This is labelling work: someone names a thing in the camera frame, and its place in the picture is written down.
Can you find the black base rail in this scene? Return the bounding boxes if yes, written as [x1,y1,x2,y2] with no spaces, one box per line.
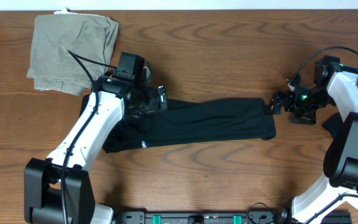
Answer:
[113,210,353,224]

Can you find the folded khaki trousers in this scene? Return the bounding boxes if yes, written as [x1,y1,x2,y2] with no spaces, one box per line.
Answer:
[27,9,119,96]

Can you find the black and white jersey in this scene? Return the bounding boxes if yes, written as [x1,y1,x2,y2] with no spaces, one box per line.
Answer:
[321,95,358,215]

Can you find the left black cable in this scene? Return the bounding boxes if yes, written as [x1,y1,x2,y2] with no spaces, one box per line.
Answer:
[60,49,119,224]

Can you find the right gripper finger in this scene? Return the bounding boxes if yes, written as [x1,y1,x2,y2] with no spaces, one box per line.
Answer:
[265,91,283,115]
[289,113,316,125]

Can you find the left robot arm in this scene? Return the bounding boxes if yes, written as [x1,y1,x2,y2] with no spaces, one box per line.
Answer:
[24,76,167,223]

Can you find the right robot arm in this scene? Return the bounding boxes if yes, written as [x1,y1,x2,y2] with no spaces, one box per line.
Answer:
[268,62,358,223]

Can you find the black polo shirt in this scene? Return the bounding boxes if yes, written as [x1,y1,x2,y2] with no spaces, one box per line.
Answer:
[79,94,277,154]

